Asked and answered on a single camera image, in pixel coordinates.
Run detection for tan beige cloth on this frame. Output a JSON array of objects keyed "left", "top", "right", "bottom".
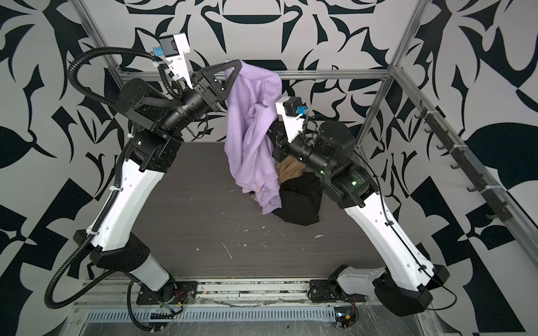
[{"left": 275, "top": 156, "right": 305, "bottom": 185}]

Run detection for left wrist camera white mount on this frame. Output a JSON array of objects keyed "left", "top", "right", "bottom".
[{"left": 154, "top": 33, "right": 193, "bottom": 88}]

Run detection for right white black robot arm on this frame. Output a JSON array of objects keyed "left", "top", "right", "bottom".
[{"left": 268, "top": 121, "right": 450, "bottom": 316}]

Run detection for purple cloth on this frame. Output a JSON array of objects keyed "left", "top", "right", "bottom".
[{"left": 224, "top": 62, "right": 282, "bottom": 215}]

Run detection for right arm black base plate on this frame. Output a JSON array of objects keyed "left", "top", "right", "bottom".
[{"left": 307, "top": 279, "right": 348, "bottom": 302}]

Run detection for aluminium cage frame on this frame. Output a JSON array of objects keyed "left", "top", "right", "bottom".
[{"left": 69, "top": 0, "right": 538, "bottom": 278}]

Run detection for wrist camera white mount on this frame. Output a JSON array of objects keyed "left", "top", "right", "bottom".
[
  {"left": 276, "top": 97, "right": 308, "bottom": 144},
  {"left": 154, "top": 33, "right": 193, "bottom": 88}
]

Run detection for white slotted cable duct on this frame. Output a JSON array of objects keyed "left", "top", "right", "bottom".
[{"left": 83, "top": 306, "right": 337, "bottom": 323}]

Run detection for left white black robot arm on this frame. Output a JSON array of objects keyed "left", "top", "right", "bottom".
[{"left": 74, "top": 60, "right": 242, "bottom": 301}]

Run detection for small green circuit board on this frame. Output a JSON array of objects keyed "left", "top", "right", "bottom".
[{"left": 334, "top": 307, "right": 359, "bottom": 330}]

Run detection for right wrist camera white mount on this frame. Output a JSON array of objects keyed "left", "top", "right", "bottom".
[{"left": 276, "top": 97, "right": 308, "bottom": 144}]

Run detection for black cloth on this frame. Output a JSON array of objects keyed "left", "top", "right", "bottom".
[{"left": 272, "top": 172, "right": 324, "bottom": 226}]

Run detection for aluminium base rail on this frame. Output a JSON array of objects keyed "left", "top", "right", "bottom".
[{"left": 71, "top": 276, "right": 430, "bottom": 309}]

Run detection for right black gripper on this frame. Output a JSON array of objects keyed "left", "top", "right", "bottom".
[{"left": 266, "top": 118, "right": 339, "bottom": 181}]

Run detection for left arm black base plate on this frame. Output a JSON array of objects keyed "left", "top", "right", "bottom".
[{"left": 136, "top": 281, "right": 198, "bottom": 305}]

